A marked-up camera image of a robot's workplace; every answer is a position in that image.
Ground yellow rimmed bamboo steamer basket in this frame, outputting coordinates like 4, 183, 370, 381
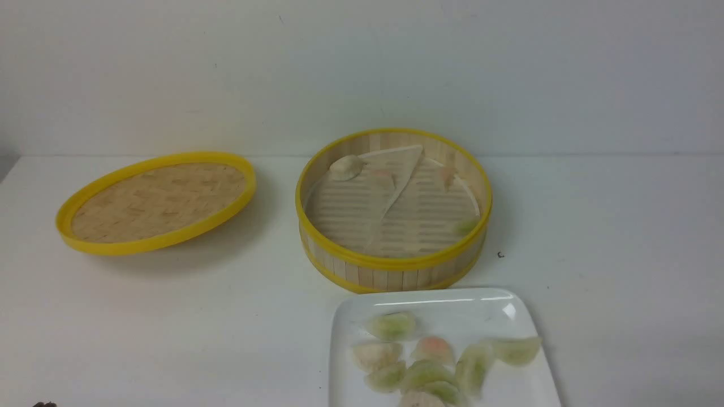
295, 127, 492, 293

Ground green dumpling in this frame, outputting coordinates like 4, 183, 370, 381
452, 218, 479, 236

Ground green dumpling plate top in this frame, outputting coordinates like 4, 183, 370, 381
365, 312, 417, 341

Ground green dumpling plate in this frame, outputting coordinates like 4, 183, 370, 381
364, 360, 407, 393
400, 360, 456, 393
491, 336, 542, 367
418, 380, 467, 406
455, 341, 495, 400
365, 312, 417, 341

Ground white square plate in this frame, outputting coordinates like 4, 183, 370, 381
328, 288, 561, 406

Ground white dumpling plate left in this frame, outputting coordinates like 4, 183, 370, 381
351, 342, 403, 373

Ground pink dumpling plate centre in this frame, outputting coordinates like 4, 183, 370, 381
411, 336, 456, 366

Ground green dumpling plate lower left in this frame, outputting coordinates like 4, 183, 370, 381
364, 360, 407, 393

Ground green dumpling plate centre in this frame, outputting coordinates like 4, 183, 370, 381
400, 360, 456, 393

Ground green dumpling plate middle right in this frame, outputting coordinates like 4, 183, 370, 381
455, 341, 495, 400

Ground white dumpling plate bottom edge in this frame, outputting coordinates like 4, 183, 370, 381
398, 391, 445, 407

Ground green dumpling plate bottom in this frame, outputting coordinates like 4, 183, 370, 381
418, 380, 467, 406

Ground pink dumpling under liner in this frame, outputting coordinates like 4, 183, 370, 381
369, 169, 395, 191

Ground white dumpling in steamer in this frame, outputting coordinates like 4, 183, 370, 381
328, 155, 365, 182

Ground white steamer liner paper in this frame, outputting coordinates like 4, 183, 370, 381
303, 145, 482, 258

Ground yellow rimmed bamboo steamer lid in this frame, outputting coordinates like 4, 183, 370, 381
55, 151, 257, 257

